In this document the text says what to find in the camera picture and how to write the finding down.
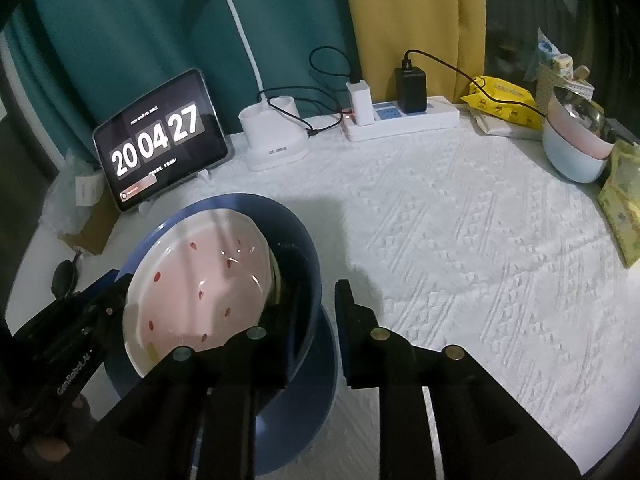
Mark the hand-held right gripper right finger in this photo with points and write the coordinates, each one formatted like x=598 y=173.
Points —
x=343 y=355

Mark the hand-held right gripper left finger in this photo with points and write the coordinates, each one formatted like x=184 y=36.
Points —
x=272 y=355

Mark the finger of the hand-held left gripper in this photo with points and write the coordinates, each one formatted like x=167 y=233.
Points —
x=107 y=295

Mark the blue plate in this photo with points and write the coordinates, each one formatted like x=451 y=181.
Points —
x=312 y=400

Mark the pink spotted bowl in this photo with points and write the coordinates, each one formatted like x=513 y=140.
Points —
x=200 y=270

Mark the large blue bowl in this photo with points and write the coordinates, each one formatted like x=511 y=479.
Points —
x=295 y=240

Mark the person's left hand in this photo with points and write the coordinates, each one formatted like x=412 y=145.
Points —
x=50 y=450

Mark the black round pad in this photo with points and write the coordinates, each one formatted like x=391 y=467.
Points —
x=67 y=277

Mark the cardboard box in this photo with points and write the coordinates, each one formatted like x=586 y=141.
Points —
x=92 y=227

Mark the small white box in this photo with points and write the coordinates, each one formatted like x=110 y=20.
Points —
x=89 y=190

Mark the clear plastic bag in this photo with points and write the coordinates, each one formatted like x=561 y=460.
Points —
x=60 y=185

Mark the tablet showing clock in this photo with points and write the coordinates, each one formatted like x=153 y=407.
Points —
x=160 y=140

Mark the white desk lamp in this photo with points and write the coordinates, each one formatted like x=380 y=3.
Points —
x=270 y=145

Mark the white power strip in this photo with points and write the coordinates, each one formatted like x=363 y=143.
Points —
x=415 y=122

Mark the white charger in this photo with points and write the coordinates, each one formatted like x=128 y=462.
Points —
x=360 y=102

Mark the teal curtain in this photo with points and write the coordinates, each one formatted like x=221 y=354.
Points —
x=125 y=35

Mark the black charger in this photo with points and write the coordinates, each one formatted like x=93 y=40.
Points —
x=411 y=90

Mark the light blue steel-lined bowl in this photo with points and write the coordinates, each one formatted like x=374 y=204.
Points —
x=570 y=165

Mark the yellow wipes packet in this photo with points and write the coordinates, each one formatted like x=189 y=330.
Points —
x=500 y=97

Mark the pink steel-lined bowl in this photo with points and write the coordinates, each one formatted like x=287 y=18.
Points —
x=575 y=120

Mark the open yellow tissue pack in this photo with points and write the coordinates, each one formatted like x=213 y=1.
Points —
x=627 y=162

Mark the white basket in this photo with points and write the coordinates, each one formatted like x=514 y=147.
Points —
x=550 y=80

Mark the yellow curtain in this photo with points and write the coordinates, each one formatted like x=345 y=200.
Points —
x=400 y=10

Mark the wooden utensil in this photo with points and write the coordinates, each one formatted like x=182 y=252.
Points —
x=582 y=74

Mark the dark glass window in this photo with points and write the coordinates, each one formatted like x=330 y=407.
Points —
x=525 y=10

